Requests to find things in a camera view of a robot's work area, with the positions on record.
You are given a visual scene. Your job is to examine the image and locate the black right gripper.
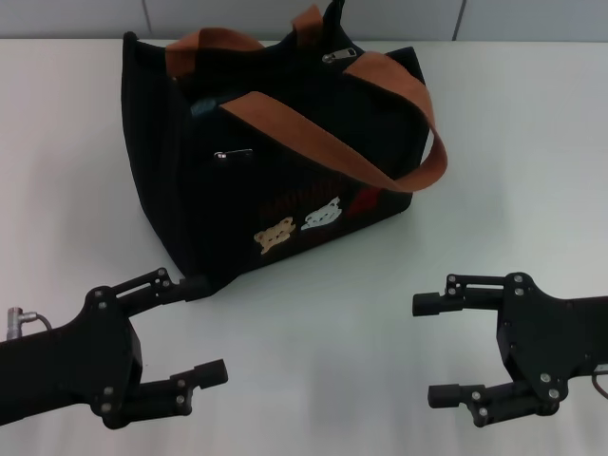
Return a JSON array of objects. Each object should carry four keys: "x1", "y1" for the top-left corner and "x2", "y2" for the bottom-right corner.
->
[{"x1": 412, "y1": 272, "x2": 608, "y2": 428}]

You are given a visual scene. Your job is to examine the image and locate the metal left gripper cable connector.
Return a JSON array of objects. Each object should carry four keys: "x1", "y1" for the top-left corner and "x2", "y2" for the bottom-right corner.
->
[{"x1": 5, "y1": 306, "x2": 59, "y2": 341}]

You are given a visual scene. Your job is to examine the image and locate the black food bag orange handles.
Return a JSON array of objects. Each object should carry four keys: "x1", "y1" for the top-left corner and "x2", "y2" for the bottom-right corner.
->
[{"x1": 121, "y1": 0, "x2": 449, "y2": 292}]

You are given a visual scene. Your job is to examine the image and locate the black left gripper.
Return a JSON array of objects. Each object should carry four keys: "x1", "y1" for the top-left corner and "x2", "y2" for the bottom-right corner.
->
[{"x1": 0, "y1": 268, "x2": 229, "y2": 431}]

